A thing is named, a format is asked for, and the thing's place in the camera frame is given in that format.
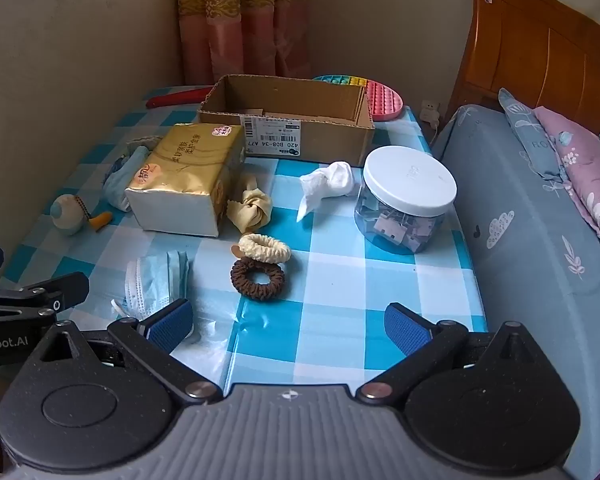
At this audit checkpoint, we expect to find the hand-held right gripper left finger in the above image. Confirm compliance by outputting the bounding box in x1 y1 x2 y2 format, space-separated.
27 298 226 407

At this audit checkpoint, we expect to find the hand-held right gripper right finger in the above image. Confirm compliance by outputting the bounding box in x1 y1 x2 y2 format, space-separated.
355 302 546 406

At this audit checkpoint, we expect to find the blue face mask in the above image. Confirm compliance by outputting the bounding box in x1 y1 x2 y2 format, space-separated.
111 250 196 335
102 146 152 212

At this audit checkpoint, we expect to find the small white and orange toy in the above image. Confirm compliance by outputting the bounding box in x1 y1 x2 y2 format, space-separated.
50 194 114 237

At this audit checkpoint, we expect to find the cardboard box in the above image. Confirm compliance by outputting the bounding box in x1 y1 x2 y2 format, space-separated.
198 74 376 166

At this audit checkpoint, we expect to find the brown scrunchie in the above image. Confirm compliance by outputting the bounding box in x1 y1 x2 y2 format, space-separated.
230 258 286 301

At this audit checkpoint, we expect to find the blue checkered tablecloth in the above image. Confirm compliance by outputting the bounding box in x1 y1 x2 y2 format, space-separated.
0 87 490 397

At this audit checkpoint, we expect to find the cream scrunchie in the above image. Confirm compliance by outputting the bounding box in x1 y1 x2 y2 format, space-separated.
236 232 292 264

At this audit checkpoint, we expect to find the blue bed sheet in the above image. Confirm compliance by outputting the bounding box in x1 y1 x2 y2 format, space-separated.
431 105 600 480

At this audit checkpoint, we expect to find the crumpled blue face mask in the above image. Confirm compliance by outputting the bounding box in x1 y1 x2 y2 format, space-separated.
102 146 152 212

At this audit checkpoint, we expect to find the yellow knotted cloth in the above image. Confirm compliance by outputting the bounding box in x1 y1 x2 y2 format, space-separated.
226 175 273 234

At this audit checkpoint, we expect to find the clear jar with white lid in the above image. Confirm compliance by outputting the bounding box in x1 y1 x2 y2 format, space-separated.
354 146 459 255

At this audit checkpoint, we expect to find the gold tissue pack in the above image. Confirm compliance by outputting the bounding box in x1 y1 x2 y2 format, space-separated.
125 122 246 238

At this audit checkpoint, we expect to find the white crumpled cloth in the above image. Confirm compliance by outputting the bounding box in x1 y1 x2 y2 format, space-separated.
296 161 356 222

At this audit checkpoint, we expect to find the red folding fan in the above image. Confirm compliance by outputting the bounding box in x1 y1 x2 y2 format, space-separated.
146 86 215 109

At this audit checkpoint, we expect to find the rainbow silicone bubble toy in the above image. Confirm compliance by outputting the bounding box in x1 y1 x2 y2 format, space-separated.
312 75 405 122

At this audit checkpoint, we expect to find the blue floral pillow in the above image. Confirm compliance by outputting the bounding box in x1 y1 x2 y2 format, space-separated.
497 87 600 196

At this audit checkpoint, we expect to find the pink floral pillow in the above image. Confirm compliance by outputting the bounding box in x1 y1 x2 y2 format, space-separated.
532 106 600 281

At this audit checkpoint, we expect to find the pink curtain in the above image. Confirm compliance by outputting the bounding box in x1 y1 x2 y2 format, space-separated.
176 0 312 86

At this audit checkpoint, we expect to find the white wall charger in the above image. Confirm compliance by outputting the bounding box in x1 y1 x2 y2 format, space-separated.
421 101 445 133

